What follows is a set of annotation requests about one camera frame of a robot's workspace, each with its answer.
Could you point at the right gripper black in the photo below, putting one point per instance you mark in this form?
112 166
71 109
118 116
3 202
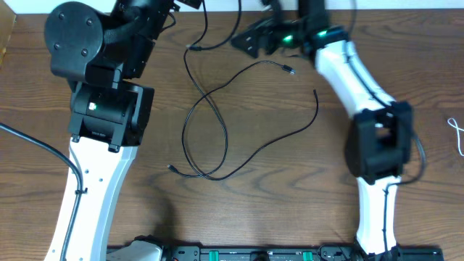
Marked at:
264 30

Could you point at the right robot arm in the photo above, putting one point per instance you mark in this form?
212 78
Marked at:
378 144

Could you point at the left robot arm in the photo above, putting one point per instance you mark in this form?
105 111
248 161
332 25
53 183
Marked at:
100 56

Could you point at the cardboard box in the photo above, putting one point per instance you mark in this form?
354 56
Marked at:
7 22

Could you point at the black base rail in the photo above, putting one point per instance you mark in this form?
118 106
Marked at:
140 250

